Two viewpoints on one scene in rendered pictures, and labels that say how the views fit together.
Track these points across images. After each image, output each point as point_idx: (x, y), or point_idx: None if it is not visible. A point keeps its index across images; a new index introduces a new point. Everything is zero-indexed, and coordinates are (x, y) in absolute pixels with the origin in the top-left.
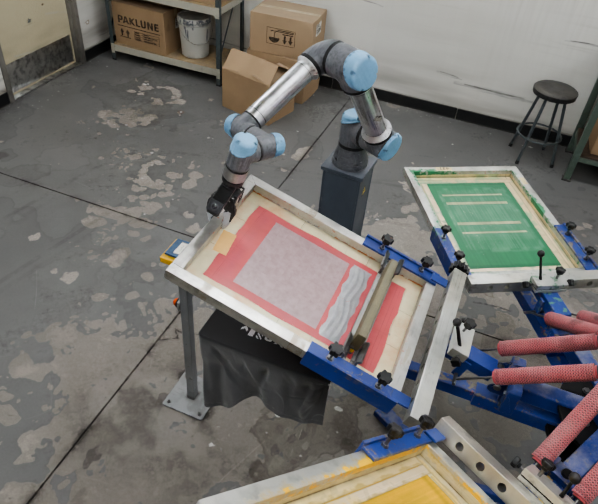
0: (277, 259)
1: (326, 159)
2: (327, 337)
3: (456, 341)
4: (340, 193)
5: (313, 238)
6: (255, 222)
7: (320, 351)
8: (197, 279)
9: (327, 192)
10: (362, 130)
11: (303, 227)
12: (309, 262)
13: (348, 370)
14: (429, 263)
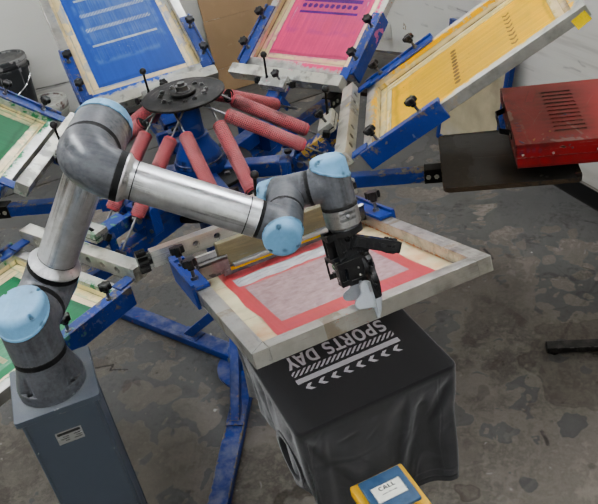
0: (329, 287)
1: (73, 402)
2: None
3: (255, 196)
4: (102, 402)
5: (254, 307)
6: (312, 320)
7: (379, 213)
8: (457, 250)
9: (108, 423)
10: (64, 277)
11: (250, 317)
12: (292, 286)
13: (367, 206)
14: (179, 244)
